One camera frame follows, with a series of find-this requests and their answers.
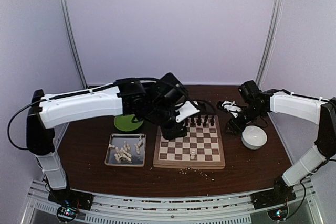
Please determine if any green plate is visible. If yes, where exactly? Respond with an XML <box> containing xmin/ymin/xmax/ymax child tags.
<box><xmin>113</xmin><ymin>114</ymin><xmax>144</xmax><ymax>132</ymax></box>

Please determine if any aluminium frame post right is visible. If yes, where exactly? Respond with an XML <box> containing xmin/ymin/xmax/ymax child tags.
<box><xmin>256</xmin><ymin>0</ymin><xmax>284</xmax><ymax>89</ymax></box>

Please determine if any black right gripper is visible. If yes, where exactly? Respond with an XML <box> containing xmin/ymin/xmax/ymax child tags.
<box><xmin>223</xmin><ymin>103</ymin><xmax>265</xmax><ymax>135</ymax></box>

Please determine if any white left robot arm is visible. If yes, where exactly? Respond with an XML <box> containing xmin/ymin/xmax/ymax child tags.
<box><xmin>13</xmin><ymin>73</ymin><xmax>201</xmax><ymax>207</ymax></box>

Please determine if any aluminium frame post left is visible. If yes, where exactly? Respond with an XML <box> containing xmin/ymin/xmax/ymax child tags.
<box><xmin>60</xmin><ymin>0</ymin><xmax>88</xmax><ymax>88</ymax></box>

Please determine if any metal tray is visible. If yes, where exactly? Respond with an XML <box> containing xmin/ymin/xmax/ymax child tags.
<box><xmin>104</xmin><ymin>132</ymin><xmax>147</xmax><ymax>167</ymax></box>

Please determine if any aluminium frame post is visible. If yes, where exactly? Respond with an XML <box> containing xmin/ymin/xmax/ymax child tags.
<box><xmin>60</xmin><ymin>0</ymin><xmax>88</xmax><ymax>88</ymax></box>
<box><xmin>256</xmin><ymin>0</ymin><xmax>284</xmax><ymax>89</ymax></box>

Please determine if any white chess king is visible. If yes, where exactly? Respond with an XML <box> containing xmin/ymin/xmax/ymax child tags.
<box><xmin>190</xmin><ymin>149</ymin><xmax>197</xmax><ymax>160</ymax></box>

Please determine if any white bowl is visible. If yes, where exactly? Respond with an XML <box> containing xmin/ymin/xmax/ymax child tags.
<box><xmin>241</xmin><ymin>125</ymin><xmax>268</xmax><ymax>150</ymax></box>

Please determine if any black chess pieces row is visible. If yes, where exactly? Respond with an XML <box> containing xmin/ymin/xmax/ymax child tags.
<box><xmin>184</xmin><ymin>114</ymin><xmax>215</xmax><ymax>128</ymax></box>

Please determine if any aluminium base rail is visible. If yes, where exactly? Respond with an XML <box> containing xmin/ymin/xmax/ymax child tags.
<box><xmin>19</xmin><ymin>180</ymin><xmax>325</xmax><ymax>223</ymax></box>

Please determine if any wooden chess board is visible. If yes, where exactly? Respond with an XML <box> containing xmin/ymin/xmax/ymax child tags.
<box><xmin>153</xmin><ymin>116</ymin><xmax>226</xmax><ymax>170</ymax></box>

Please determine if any white chess pieces pile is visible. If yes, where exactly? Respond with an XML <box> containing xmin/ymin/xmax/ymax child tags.
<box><xmin>107</xmin><ymin>134</ymin><xmax>145</xmax><ymax>164</ymax></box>

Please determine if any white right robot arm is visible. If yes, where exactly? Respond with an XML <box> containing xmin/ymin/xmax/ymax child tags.
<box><xmin>217</xmin><ymin>80</ymin><xmax>335</xmax><ymax>204</ymax></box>

